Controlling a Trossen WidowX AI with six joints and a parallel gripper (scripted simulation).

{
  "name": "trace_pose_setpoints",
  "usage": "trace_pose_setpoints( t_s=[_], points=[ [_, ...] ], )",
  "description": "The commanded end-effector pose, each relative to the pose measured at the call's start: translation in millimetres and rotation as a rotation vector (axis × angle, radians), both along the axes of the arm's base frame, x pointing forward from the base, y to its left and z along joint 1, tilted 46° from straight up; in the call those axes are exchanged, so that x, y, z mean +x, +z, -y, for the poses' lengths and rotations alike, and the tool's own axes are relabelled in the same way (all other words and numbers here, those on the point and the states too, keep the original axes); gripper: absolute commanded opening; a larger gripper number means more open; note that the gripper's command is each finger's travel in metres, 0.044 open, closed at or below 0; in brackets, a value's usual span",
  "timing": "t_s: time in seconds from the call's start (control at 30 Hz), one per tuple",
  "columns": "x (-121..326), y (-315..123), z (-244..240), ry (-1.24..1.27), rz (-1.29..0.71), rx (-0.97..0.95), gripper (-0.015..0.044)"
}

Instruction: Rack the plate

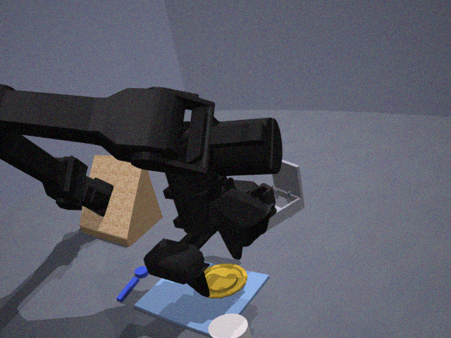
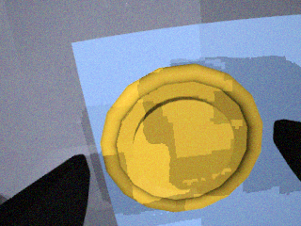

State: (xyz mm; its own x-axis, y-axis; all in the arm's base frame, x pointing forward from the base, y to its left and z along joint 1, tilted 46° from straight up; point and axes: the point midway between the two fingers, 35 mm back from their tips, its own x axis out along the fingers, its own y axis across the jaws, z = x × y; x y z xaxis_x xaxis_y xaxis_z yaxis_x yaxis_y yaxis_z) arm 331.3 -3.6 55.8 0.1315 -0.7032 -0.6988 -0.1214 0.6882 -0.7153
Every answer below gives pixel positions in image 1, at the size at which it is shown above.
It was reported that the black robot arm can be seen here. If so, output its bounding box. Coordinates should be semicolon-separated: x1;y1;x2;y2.
0;84;283;246

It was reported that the grey cylinder with white top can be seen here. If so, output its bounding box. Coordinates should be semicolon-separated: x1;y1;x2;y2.
208;313;252;338

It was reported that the light blue flat mat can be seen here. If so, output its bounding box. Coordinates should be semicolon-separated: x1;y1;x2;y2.
134;271;270;336

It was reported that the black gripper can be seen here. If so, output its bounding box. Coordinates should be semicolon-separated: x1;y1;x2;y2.
144;173;242;297

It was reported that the grey dish rack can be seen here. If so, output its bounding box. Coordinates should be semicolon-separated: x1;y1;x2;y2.
267;160;304;230

